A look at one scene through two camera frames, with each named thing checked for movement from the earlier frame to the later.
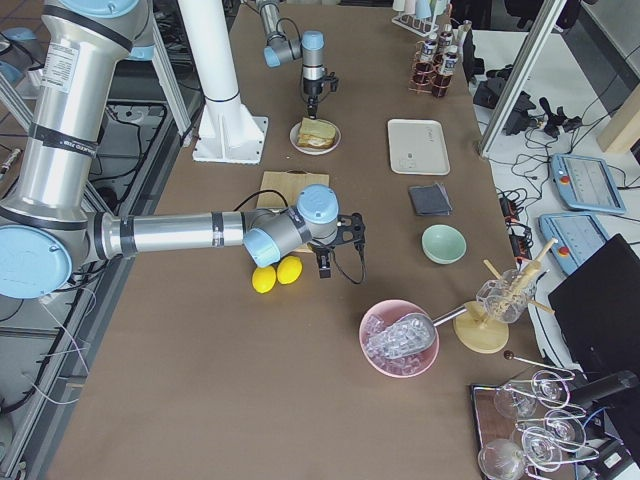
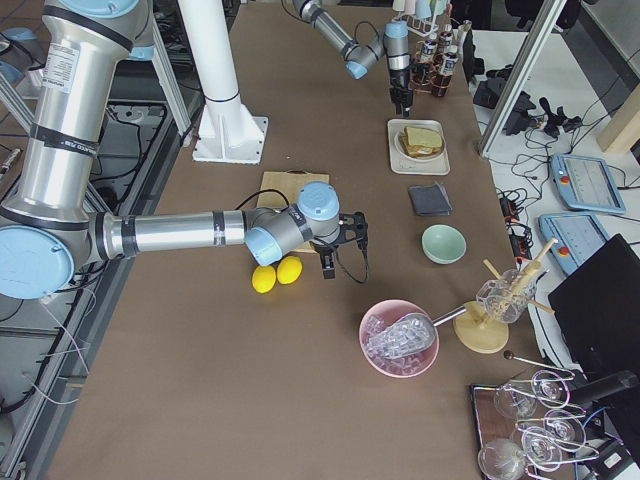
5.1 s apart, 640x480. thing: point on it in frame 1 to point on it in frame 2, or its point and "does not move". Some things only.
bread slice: (317, 127) to (420, 136)
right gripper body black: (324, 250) does not move
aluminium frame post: (525, 66) does not move
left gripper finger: (312, 106) to (402, 99)
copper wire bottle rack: (427, 77) does not move
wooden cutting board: (289, 185) does not move
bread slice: (317, 143) to (421, 151)
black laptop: (598, 310) does not move
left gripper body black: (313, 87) to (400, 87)
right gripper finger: (325, 267) does not move
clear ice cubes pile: (398, 348) does not move
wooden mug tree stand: (486, 330) does not move
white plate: (294, 137) to (420, 159)
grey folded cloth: (430, 200) does not move
